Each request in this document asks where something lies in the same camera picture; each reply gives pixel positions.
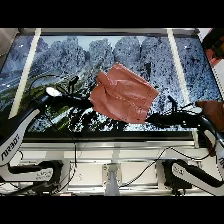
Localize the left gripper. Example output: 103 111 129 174
77 96 96 110

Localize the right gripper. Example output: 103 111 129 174
146 112 171 129

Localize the salmon pink garment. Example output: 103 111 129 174
89 63 161 125

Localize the heap of clothes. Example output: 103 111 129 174
200 28 224 67

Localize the brown garment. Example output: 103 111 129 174
195 99 224 158

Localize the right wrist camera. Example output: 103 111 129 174
167 95 180 115

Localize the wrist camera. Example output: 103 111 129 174
67 75 81 96
167 95 180 115

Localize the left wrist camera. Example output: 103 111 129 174
67 75 81 96

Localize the black cable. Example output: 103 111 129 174
118 146 212 189
49 141 79 195

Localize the silver frame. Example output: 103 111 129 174
0 28 224 197

